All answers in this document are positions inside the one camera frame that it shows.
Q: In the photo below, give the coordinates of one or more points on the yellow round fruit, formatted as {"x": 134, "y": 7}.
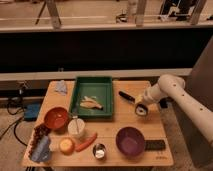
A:
{"x": 66, "y": 146}

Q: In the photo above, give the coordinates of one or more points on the white cup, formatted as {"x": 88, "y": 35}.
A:
{"x": 76, "y": 128}

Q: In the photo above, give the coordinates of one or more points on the blue crumpled cloth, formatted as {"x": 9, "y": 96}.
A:
{"x": 42, "y": 151}

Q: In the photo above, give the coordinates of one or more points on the dark red grapes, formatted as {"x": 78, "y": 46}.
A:
{"x": 39, "y": 132}

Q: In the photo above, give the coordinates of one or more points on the light blue small cloth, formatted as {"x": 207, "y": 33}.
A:
{"x": 61, "y": 87}

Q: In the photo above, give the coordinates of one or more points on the blue box on floor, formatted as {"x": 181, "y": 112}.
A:
{"x": 31, "y": 112}

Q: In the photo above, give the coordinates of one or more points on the small metal cup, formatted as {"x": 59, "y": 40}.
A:
{"x": 99, "y": 151}

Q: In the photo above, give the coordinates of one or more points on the beige cloth in tray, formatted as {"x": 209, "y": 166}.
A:
{"x": 90, "y": 103}

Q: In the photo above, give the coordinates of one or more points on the green plastic tray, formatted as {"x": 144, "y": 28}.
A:
{"x": 99, "y": 89}

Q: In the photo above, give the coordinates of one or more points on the black rectangular block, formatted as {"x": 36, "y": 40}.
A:
{"x": 155, "y": 145}

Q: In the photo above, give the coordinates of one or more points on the red bowl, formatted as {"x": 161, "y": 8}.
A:
{"x": 56, "y": 118}

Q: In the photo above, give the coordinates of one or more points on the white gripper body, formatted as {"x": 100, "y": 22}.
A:
{"x": 144, "y": 98}

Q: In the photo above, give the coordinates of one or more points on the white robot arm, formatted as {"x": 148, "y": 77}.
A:
{"x": 173, "y": 87}

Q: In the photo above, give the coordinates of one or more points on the orange carrot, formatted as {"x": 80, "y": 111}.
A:
{"x": 86, "y": 143}

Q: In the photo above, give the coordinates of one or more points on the purple bowl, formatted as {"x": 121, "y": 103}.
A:
{"x": 130, "y": 141}

